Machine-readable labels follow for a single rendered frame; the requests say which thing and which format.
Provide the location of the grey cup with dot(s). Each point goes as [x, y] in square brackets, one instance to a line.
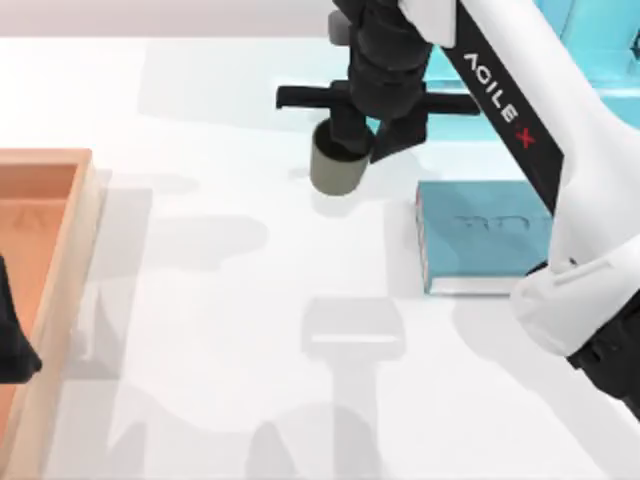
[335, 175]

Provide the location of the pale grey rounded box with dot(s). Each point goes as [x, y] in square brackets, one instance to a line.
[338, 27]

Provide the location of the blue book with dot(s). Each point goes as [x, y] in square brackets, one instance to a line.
[480, 235]

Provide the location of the salmon-coloured shallow box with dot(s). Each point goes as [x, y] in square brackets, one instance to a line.
[45, 225]

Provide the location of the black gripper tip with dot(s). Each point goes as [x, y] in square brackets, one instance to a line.
[12, 345]

